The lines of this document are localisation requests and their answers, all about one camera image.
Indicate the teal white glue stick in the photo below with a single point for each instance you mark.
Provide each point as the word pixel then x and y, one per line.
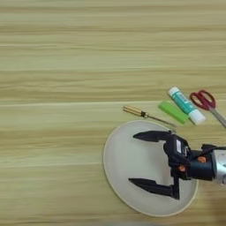
pixel 184 103

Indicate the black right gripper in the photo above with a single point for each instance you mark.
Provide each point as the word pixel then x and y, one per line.
pixel 197 167

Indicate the black box with white label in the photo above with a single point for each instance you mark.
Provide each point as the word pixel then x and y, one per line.
pixel 176 147

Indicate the green rectangular block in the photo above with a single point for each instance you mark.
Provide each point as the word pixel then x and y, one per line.
pixel 173 112

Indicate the round beige plate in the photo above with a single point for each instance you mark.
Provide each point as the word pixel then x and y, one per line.
pixel 141 164

